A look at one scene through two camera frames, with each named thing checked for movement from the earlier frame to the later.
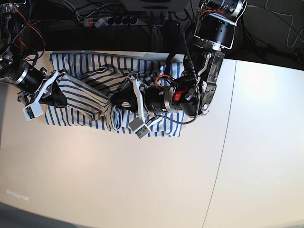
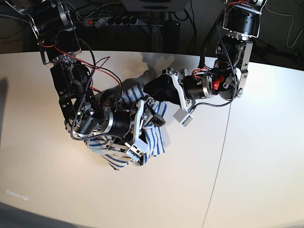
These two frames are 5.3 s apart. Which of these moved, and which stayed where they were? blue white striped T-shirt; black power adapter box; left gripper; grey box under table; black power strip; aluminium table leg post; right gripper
Moved: blue white striped T-shirt; left gripper; right gripper
Stayed: black power strip; aluminium table leg post; grey box under table; black power adapter box
